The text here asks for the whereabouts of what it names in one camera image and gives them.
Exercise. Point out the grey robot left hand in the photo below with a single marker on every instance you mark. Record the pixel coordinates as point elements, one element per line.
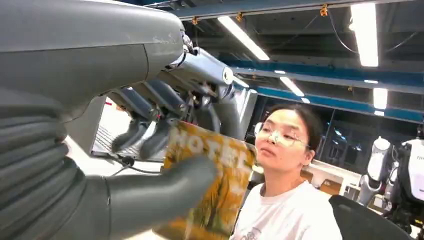
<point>82,39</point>

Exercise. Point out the grey laptop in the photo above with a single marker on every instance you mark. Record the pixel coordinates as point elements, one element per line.
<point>109,129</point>

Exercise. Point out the white black humanoid robot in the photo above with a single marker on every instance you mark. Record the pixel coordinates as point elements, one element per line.
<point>412,172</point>

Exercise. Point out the brown cardboard box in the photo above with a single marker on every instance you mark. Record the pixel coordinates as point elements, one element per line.
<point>330,187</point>

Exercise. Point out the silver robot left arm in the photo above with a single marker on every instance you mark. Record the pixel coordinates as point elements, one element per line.
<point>30,172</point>

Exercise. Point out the ceiling strip light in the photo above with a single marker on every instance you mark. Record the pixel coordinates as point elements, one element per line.
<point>243,38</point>
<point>291,86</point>
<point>364,33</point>
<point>380,98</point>

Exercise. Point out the yellow hotel card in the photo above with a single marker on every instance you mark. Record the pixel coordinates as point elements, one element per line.
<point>228,185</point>

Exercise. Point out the person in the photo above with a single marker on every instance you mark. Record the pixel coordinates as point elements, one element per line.
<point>288,215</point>

